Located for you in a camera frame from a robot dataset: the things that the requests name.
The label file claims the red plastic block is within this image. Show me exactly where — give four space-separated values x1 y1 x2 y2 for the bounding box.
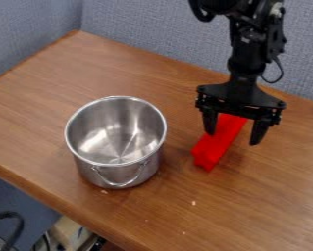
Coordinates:
192 114 248 172

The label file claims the metal pot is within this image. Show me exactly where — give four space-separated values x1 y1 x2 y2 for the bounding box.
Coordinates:
65 96 168 189

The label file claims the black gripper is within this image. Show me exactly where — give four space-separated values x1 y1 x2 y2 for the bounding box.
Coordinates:
196 75 286 145

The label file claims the beige box under table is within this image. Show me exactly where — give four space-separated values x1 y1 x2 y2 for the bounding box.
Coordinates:
46 217 97 251

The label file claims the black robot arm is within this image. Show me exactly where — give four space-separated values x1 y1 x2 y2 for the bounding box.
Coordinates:
189 0 287 145

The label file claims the black cable under table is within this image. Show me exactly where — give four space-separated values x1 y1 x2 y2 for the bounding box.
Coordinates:
0 211 26 251

